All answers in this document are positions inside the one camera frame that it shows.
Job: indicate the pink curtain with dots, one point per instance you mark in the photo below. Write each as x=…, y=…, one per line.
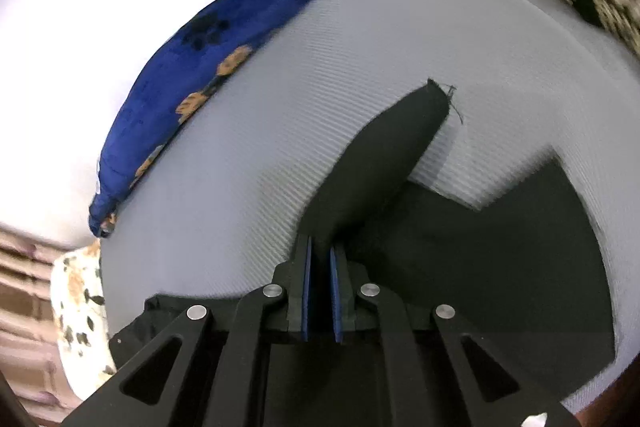
x=20, y=307

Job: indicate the grey textured mattress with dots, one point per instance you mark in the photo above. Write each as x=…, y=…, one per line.
x=350, y=57

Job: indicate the white floral cloth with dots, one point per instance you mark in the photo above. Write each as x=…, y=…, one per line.
x=80, y=307

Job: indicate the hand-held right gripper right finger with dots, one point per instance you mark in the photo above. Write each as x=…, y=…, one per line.
x=335, y=297

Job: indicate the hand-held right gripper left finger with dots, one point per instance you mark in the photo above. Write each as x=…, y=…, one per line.
x=307, y=292

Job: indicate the blue paw print blanket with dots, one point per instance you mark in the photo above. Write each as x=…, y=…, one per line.
x=165, y=97

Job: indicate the black pants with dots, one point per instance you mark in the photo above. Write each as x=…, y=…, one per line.
x=380, y=157

